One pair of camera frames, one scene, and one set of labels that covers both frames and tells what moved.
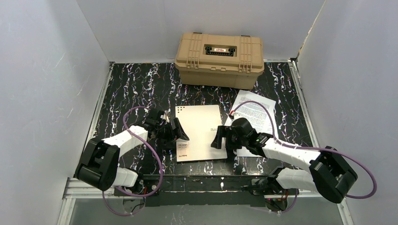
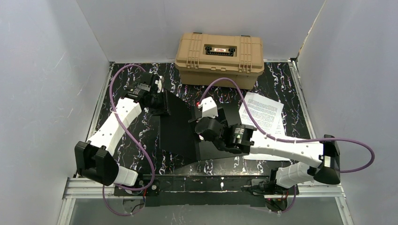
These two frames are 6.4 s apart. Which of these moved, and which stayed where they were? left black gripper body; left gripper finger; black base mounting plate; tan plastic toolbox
Moved: left gripper finger; left black gripper body
Stayed: tan plastic toolbox; black base mounting plate
